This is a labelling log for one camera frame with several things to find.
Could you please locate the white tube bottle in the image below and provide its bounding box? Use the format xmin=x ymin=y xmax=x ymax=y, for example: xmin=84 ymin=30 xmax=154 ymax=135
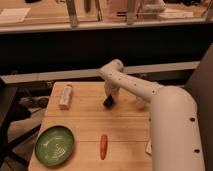
xmin=59 ymin=83 xmax=73 ymax=110

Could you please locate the orange carrot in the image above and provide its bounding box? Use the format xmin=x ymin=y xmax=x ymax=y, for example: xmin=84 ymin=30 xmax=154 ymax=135
xmin=100 ymin=134 xmax=108 ymax=160

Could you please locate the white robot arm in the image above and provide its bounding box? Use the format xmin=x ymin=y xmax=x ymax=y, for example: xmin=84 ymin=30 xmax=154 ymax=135
xmin=99 ymin=59 xmax=206 ymax=171

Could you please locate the black chair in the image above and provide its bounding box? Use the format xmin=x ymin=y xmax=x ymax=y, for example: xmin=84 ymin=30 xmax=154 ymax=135
xmin=0 ymin=77 xmax=40 ymax=168

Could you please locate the black eraser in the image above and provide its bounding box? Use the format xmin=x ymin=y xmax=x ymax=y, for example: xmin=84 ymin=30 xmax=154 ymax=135
xmin=103 ymin=95 xmax=114 ymax=108

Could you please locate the white sponge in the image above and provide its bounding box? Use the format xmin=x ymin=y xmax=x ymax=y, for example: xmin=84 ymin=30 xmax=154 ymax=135
xmin=145 ymin=140 xmax=152 ymax=155

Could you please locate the white plastic cup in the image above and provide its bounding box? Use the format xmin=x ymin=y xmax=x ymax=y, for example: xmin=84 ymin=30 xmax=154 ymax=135
xmin=136 ymin=96 xmax=149 ymax=110

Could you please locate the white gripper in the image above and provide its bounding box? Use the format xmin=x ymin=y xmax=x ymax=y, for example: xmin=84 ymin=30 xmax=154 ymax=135
xmin=104 ymin=81 xmax=120 ymax=103

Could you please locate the wooden board table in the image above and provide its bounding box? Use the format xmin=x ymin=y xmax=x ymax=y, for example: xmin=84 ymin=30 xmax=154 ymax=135
xmin=29 ymin=82 xmax=152 ymax=171

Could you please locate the green plate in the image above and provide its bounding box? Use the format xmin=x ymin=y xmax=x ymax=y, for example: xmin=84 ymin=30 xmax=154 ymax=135
xmin=35 ymin=125 xmax=75 ymax=167

